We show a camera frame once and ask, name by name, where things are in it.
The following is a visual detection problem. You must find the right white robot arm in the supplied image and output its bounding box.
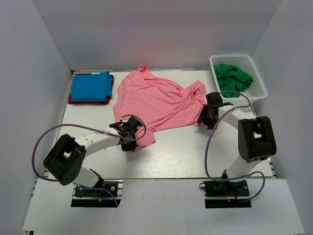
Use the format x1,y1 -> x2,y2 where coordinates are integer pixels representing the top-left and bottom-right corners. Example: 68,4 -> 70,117
197,92 -> 277,195

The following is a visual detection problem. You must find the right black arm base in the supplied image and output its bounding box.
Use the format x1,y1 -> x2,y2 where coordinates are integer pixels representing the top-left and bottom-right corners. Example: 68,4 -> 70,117
199,180 -> 251,209

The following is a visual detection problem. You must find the green t shirt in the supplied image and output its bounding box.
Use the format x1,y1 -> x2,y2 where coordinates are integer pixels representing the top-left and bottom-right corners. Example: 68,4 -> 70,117
213,63 -> 253,98

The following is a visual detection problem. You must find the white plastic basket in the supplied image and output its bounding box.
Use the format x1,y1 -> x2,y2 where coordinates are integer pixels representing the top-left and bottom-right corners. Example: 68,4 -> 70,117
209,54 -> 267,105

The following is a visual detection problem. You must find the folded blue t shirt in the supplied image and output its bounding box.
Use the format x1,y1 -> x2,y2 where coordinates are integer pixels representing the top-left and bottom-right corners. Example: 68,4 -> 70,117
70,71 -> 112,102

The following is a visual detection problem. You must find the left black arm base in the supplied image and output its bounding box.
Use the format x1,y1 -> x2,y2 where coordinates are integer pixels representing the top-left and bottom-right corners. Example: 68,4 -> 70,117
71,180 -> 123,208

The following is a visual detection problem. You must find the pink t shirt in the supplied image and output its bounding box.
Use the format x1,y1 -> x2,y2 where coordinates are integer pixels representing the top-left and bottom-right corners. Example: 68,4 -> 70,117
113,67 -> 206,151

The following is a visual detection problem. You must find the folded red t shirt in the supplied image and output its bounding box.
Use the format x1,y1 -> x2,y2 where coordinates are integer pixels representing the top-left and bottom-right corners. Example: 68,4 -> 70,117
67,73 -> 115,106

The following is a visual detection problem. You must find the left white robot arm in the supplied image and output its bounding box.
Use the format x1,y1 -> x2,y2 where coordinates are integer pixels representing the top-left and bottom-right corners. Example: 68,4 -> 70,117
43,115 -> 146,195

